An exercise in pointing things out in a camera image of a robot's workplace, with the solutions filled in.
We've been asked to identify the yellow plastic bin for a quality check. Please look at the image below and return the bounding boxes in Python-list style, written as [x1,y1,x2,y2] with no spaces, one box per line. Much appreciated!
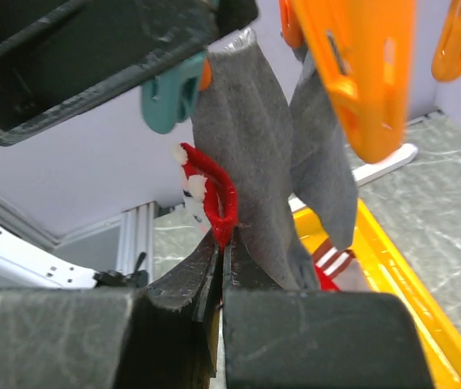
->
[292,198,461,389]

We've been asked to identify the red sock with stripes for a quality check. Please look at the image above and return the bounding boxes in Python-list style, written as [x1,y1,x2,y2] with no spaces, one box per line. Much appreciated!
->
[312,238,356,291]

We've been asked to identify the white and silver drying rack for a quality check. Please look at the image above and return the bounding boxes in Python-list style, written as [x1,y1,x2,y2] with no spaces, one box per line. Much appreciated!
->
[280,135,418,233]

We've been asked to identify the grey hanging sock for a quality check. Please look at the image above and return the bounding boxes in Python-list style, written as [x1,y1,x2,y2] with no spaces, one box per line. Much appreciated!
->
[191,28,320,290]
[289,45,357,250]

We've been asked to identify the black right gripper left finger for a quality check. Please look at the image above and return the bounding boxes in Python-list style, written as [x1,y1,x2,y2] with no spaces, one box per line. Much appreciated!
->
[0,234,219,388]

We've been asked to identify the teal clothes peg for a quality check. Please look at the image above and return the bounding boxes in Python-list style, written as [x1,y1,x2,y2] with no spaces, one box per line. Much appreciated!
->
[140,52,212,135]

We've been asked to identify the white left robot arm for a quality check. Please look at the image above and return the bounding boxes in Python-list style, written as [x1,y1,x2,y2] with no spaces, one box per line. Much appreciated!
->
[0,1,258,289]

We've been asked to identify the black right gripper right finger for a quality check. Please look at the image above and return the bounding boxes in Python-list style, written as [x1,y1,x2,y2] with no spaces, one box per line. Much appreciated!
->
[223,232,433,388]

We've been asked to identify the red penguin sock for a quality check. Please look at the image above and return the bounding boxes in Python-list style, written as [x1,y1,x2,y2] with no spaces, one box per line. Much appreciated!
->
[173,143,238,249]

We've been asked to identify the orange clothes peg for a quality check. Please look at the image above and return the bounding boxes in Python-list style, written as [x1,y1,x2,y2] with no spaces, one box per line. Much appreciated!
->
[279,0,415,164]
[431,0,461,83]

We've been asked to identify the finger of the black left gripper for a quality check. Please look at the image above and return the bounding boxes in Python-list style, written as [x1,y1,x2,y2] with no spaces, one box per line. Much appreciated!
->
[0,1,258,147]

